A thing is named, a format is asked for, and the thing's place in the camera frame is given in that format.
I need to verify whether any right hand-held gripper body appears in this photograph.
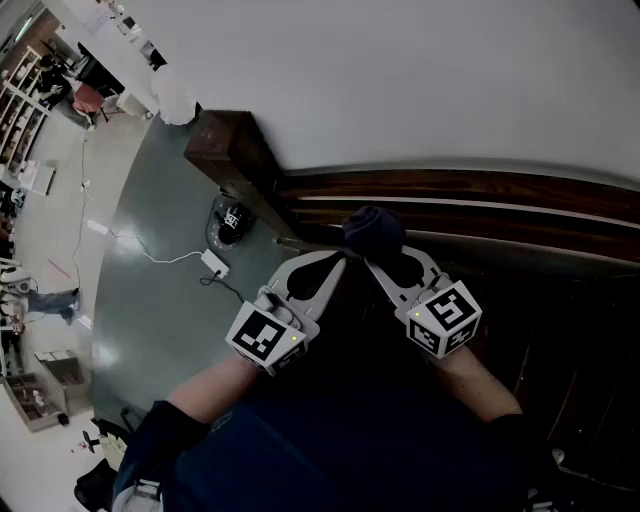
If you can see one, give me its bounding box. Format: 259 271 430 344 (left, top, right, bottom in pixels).
393 273 484 361

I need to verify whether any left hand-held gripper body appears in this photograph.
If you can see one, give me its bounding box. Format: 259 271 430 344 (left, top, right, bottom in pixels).
224 284 321 377

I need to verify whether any dark purple cloth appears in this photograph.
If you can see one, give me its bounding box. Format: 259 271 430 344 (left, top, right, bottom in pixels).
342 204 407 260

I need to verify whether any wooden stair handrail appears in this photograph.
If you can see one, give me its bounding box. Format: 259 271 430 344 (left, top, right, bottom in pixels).
277 167 640 494

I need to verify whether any person's left forearm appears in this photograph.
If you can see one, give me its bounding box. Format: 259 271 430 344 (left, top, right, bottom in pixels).
167 349 261 436

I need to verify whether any person's right forearm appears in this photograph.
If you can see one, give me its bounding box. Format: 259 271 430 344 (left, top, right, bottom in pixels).
432 343 524 424

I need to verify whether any round black floor robot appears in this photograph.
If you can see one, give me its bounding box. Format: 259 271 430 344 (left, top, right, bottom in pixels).
204 193 256 252

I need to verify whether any white power strip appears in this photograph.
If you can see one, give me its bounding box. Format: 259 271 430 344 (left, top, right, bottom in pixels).
200 248 231 279

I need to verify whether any person's dark blue shirt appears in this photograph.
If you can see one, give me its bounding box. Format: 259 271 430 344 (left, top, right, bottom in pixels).
112 369 566 512

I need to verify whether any cardboard box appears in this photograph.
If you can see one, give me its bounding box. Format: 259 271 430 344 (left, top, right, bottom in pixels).
34 349 81 401

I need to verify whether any black office chair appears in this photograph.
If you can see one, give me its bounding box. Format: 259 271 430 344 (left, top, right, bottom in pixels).
74 457 121 512

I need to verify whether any white bin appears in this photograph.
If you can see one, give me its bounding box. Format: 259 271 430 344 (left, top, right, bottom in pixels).
117 92 151 119

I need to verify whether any red chair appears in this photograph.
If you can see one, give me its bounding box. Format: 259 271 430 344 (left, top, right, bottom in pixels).
72 82 109 124

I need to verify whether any white flat box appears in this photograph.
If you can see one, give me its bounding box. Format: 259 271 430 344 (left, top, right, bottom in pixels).
19 159 56 196

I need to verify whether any white storage shelf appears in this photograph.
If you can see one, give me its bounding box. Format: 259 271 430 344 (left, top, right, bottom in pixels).
0 44 51 166

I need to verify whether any black power cable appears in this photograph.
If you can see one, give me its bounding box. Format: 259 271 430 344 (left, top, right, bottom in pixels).
199 273 246 305

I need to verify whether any white power cable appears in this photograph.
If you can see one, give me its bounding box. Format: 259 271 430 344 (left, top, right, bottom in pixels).
108 227 207 265

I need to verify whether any dark wooden newel post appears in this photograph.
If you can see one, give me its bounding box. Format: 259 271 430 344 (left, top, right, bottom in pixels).
183 109 301 244

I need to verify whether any thin black floor cable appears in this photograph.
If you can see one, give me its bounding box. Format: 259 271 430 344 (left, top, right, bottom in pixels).
69 127 91 299

